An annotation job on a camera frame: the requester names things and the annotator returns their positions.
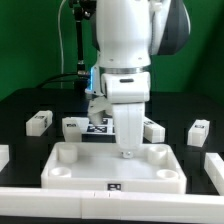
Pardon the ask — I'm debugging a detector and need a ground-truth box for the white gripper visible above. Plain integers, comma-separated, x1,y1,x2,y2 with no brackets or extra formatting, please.
112,103,145,158

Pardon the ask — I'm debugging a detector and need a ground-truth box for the white desk top tray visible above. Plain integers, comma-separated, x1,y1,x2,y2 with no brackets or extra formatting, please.
41,142,187,194

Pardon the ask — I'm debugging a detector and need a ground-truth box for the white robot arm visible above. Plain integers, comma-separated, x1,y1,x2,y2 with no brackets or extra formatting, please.
86,0,191,158

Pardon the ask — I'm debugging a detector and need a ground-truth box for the marker sheet with tags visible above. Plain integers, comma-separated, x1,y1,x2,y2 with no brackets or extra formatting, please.
66,117,116,135

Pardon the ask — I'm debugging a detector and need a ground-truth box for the white right fence piece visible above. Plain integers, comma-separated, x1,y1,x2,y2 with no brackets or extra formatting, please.
204,153,224,196

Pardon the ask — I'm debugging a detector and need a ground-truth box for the white fence piece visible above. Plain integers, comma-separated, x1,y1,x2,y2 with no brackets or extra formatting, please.
204,153,224,196
0,145,9,172

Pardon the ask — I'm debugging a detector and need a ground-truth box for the white front fence bar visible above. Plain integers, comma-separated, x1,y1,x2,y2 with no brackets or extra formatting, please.
0,187,224,224

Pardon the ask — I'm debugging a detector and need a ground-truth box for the white left fence piece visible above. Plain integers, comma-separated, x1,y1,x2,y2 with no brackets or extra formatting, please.
0,145,9,172

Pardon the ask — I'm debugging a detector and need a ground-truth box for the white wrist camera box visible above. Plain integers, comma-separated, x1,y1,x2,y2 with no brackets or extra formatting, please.
88,96,112,126

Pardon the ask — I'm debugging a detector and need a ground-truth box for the black camera stand pole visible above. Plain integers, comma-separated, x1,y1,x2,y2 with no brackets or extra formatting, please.
69,0,96,92

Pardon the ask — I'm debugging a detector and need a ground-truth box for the white cable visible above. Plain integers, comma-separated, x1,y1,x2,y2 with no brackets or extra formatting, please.
57,0,68,90

